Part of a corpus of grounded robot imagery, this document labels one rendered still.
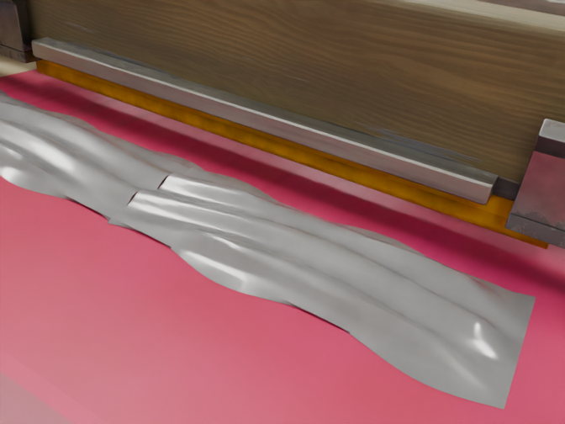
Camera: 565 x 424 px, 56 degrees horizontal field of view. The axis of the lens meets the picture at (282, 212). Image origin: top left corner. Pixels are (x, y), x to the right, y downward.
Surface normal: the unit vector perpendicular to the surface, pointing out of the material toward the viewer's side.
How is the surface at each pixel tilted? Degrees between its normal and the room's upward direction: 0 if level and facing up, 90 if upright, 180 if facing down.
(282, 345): 0
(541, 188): 90
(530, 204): 90
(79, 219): 0
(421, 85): 90
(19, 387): 0
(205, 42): 90
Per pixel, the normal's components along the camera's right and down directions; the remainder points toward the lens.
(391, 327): -0.25, -0.37
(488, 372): 0.29, -0.81
